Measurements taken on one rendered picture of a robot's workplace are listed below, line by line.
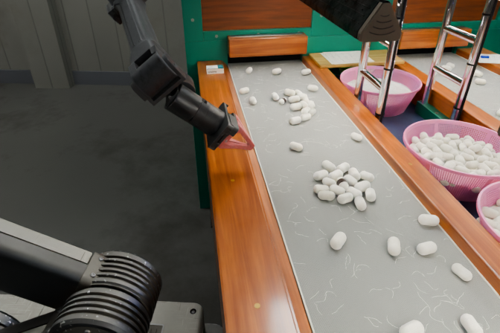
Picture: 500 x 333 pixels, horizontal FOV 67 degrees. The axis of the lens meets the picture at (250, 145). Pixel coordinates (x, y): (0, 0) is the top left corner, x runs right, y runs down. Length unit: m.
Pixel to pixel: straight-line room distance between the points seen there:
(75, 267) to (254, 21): 1.13
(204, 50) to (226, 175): 0.77
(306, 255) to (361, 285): 0.10
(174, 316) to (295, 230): 0.37
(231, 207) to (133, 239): 1.13
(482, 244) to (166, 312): 0.65
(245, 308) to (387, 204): 0.38
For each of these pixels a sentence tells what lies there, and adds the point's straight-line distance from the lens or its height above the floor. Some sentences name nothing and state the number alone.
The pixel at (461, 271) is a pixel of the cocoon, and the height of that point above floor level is 0.76.
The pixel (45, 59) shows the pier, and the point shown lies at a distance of 3.57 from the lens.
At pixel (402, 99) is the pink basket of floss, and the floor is 0.74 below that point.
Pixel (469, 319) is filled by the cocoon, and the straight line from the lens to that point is 0.65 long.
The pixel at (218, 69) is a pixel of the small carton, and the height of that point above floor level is 0.78.
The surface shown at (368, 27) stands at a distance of 0.74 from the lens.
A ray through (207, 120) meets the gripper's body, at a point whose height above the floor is 0.90.
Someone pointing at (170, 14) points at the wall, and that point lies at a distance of 3.19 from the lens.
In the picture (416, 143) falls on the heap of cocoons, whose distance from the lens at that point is 1.06.
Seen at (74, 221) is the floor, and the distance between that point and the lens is 2.01.
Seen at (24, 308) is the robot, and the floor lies 0.47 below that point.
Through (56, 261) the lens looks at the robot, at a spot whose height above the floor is 0.82.
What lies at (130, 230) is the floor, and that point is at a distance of 1.87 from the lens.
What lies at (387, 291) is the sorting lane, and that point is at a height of 0.74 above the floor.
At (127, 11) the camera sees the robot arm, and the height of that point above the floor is 1.06.
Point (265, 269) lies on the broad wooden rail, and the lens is 0.62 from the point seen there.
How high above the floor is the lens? 1.23
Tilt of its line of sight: 31 degrees down
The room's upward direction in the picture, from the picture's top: straight up
